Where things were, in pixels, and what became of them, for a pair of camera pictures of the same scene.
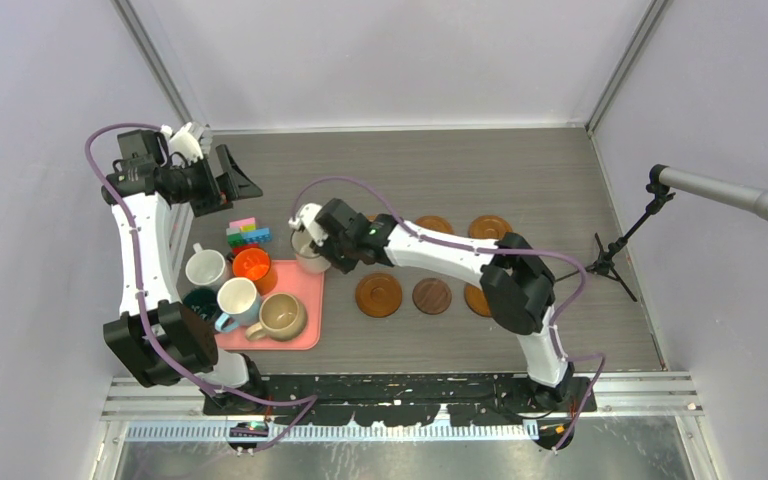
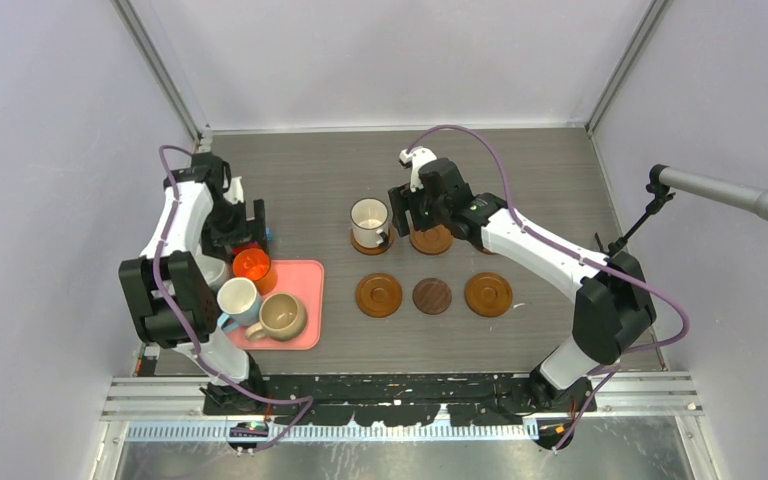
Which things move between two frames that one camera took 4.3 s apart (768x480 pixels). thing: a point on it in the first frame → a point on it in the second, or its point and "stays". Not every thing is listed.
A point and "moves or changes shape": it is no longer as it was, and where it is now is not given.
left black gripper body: (195, 183) → (227, 224)
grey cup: (306, 257) moves or changes shape
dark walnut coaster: (431, 296) stays
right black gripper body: (339, 250) → (426, 213)
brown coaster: (378, 295) stays
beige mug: (282, 317) stays
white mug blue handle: (240, 302) stays
